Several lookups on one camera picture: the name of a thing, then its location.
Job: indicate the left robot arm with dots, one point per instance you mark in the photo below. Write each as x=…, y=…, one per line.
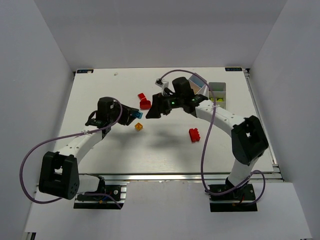
x=59, y=174

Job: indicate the left blue table label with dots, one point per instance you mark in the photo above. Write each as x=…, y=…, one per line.
x=84, y=71

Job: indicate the tilted white divided container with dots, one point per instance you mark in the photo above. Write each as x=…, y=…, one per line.
x=198, y=86

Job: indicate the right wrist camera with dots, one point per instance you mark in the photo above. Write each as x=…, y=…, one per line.
x=164, y=85

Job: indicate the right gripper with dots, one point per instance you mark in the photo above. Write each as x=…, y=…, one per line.
x=161, y=105

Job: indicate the blue table label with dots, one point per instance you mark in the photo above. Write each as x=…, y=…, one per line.
x=233, y=69
x=84, y=71

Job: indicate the cyan long lego brick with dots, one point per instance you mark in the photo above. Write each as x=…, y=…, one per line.
x=138, y=114

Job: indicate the upright white divided container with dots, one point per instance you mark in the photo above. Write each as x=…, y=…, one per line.
x=219, y=91

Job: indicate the right blue table label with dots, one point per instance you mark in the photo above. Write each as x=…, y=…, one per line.
x=233, y=69

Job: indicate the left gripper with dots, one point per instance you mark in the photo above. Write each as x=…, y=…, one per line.
x=127, y=114

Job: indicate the large red lego brick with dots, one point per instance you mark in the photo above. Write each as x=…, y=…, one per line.
x=194, y=135

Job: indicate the small red lego brick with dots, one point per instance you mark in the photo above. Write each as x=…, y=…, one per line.
x=141, y=97

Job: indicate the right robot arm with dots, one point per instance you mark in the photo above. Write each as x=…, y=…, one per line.
x=248, y=139

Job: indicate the orange small lego brick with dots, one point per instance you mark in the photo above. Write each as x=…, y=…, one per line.
x=138, y=126

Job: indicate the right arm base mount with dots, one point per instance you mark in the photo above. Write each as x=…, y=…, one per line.
x=239, y=200

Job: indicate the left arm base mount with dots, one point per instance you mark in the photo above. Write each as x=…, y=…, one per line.
x=105, y=196

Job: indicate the red rounded lego piece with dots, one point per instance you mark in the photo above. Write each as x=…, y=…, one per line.
x=145, y=104

